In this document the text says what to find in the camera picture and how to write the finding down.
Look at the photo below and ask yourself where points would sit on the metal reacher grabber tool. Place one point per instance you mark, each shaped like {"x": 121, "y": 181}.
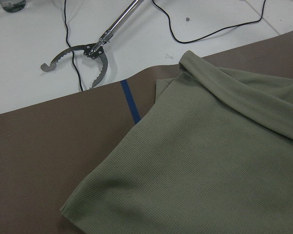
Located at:
{"x": 96, "y": 50}

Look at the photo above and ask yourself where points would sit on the clear glass bottle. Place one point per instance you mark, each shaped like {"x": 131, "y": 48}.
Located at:
{"x": 12, "y": 6}

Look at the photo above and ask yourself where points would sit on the brown table mat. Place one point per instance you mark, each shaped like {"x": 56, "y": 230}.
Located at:
{"x": 47, "y": 149}

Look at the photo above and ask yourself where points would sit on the olive green long-sleeve shirt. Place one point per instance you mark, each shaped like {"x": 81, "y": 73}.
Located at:
{"x": 214, "y": 155}

